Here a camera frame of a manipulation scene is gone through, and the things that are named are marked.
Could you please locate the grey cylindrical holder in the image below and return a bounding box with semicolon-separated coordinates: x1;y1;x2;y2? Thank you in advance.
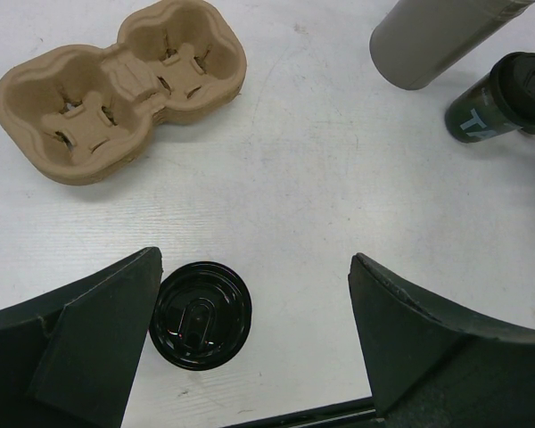
369;0;533;90

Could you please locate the dark coffee cup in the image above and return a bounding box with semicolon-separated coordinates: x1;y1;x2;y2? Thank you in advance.
444;71;523;144

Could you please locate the brown cardboard cup carrier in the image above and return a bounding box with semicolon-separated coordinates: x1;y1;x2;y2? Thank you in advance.
0;1;247;185

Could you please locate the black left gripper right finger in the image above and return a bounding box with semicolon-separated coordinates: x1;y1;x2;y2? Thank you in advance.
349;253;535;427

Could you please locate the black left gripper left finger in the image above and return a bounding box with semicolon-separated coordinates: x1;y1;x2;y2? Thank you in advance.
0;247;162;427

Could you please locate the black cup lid stack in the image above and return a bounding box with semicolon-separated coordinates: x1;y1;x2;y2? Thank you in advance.
149;261;252;371

